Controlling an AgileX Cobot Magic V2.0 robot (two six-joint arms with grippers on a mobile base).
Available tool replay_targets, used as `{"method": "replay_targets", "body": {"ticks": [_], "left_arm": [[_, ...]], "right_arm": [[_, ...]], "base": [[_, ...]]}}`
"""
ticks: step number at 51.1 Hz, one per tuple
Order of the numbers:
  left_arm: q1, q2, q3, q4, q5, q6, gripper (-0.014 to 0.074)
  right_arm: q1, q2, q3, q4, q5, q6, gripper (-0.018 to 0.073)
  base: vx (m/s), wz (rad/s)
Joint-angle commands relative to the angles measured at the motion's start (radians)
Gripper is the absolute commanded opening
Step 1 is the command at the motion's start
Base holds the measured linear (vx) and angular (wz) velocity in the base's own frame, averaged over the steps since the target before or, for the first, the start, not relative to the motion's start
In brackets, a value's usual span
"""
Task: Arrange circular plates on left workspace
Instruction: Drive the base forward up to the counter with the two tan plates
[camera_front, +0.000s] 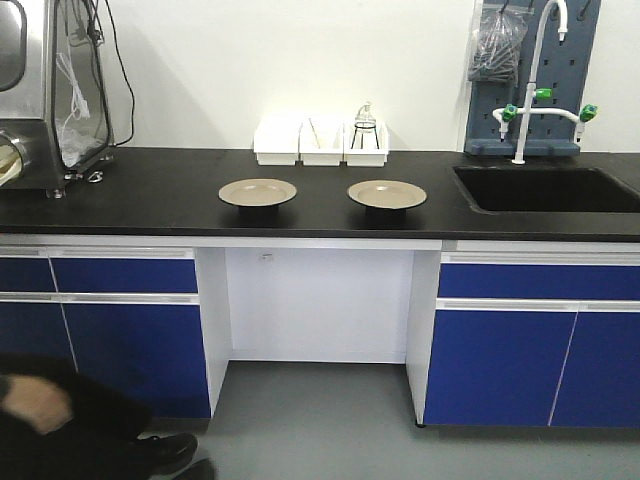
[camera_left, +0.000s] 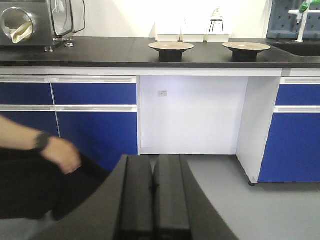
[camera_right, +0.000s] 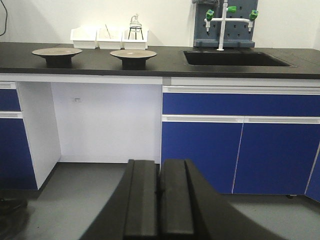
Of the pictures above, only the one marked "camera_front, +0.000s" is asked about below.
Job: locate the person in black clothes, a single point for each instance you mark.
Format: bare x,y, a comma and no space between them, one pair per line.
59,424

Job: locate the blue pegboard drying rack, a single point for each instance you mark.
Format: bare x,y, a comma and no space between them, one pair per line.
561,75

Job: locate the white bin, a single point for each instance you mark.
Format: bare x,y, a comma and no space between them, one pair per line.
321,142
366,158
276,142

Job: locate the blue cabinet right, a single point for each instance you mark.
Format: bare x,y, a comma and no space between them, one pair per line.
534,340

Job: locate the red stirring rod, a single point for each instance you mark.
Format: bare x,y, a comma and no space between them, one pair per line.
314,132

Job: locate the glass alcohol lamp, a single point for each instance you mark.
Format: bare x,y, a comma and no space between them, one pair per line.
364,119

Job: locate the blue cabinet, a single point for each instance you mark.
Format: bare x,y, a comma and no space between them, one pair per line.
131,321
534,340

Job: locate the white bin right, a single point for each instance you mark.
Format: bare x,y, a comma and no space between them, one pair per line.
366,158

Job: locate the blue cabinet left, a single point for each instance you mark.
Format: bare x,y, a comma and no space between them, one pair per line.
131,321

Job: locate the black lab sink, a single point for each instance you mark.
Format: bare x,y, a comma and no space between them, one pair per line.
580,190

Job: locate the white bin middle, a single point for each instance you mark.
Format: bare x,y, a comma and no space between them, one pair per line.
321,142

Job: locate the black wire tripod stand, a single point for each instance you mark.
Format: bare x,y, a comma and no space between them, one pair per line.
365,136

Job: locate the black shoe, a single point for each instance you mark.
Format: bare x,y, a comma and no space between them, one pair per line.
167,454

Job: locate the plastic bag of pegs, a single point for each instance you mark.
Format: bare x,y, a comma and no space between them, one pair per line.
497,42

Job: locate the white bin left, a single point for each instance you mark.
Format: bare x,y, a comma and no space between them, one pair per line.
276,142

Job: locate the beige plate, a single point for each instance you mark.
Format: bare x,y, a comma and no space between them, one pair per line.
387,197
257,193

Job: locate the stainless steel glove box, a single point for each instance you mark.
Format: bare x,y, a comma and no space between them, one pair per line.
55,122

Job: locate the white lab faucet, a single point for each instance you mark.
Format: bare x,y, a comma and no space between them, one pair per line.
507,114

